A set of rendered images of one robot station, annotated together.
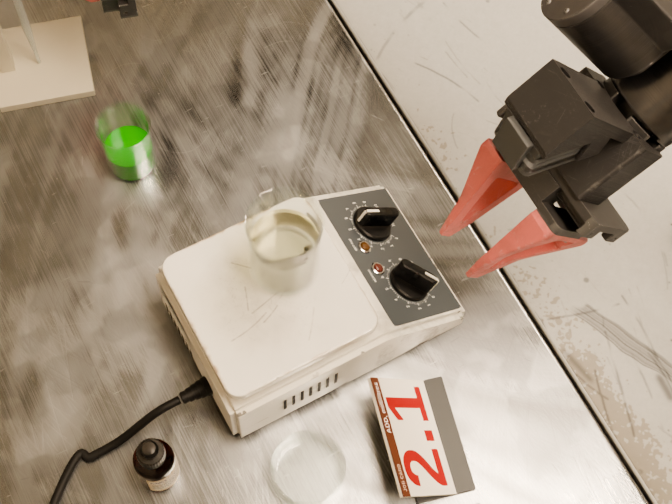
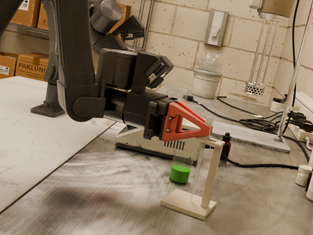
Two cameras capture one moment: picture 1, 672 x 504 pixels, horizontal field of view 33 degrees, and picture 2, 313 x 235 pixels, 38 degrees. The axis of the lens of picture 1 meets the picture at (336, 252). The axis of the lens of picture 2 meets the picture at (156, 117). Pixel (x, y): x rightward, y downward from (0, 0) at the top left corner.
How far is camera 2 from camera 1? 1.47 m
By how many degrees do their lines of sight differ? 98
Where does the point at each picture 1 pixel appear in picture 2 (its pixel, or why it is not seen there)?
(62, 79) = (185, 195)
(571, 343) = (104, 125)
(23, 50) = (193, 205)
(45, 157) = not seen: hidden behind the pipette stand
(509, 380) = not seen: hidden behind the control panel
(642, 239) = (63, 120)
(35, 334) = (239, 179)
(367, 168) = (109, 149)
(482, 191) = not seen: hidden behind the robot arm
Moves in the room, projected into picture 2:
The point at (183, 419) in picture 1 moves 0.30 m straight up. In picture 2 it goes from (208, 158) to (236, 38)
